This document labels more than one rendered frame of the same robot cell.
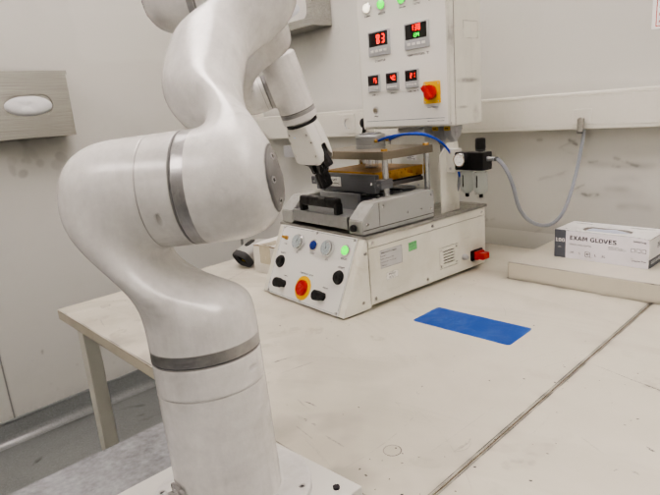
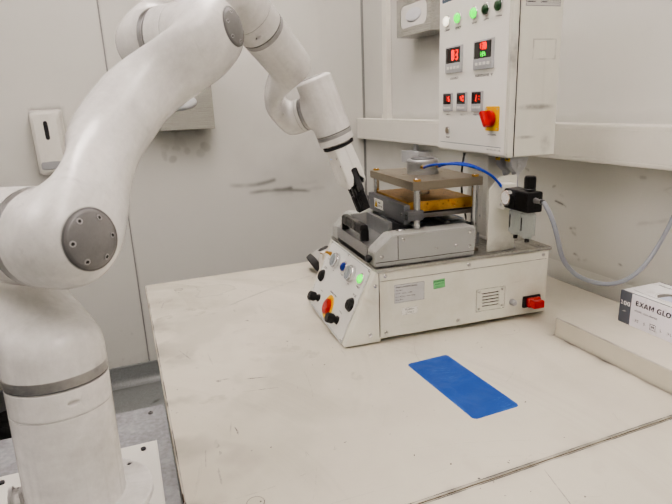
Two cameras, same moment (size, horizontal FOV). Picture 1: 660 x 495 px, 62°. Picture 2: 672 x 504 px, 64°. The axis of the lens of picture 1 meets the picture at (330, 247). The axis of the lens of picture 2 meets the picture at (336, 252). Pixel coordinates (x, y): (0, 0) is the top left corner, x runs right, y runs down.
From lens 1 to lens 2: 44 cm
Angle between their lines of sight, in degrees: 21
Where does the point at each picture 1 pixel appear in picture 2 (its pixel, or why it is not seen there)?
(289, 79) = (319, 103)
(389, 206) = (411, 240)
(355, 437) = (238, 478)
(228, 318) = (45, 358)
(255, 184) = (47, 248)
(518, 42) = (631, 59)
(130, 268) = not seen: outside the picture
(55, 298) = (189, 267)
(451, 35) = (513, 57)
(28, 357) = not seen: hidden behind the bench
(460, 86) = (523, 114)
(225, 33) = (128, 88)
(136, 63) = not seen: hidden behind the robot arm
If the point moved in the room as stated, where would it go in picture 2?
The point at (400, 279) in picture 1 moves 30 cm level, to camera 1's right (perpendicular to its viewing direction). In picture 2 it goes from (419, 316) to (558, 330)
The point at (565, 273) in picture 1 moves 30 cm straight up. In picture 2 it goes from (610, 346) to (625, 201)
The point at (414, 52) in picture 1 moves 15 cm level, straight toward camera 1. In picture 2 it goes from (481, 73) to (461, 71)
